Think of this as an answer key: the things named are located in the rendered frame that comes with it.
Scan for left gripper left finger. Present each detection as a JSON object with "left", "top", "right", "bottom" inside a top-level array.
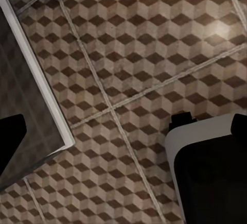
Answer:
[{"left": 0, "top": 114, "right": 27, "bottom": 175}]

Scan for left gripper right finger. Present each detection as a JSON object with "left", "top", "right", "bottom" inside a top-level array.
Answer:
[{"left": 231, "top": 113, "right": 247, "bottom": 155}]

